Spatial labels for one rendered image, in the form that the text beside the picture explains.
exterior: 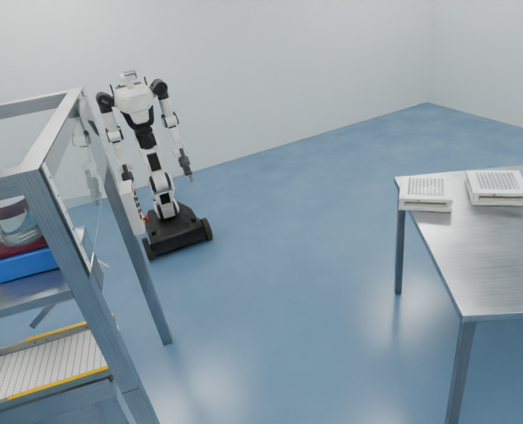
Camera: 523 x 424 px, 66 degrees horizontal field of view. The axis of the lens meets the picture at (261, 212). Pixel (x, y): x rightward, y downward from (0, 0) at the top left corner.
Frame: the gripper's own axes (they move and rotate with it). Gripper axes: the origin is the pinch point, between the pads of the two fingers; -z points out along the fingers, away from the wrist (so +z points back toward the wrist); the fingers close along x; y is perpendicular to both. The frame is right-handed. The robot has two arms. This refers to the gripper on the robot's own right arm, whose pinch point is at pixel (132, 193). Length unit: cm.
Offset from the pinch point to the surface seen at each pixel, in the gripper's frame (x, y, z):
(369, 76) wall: -137, 340, 31
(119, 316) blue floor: 64, -36, -68
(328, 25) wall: -126, 279, 102
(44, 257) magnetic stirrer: 209, -35, 44
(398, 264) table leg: 153, 140, -52
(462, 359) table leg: 247, 93, -32
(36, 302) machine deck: 220, -39, 36
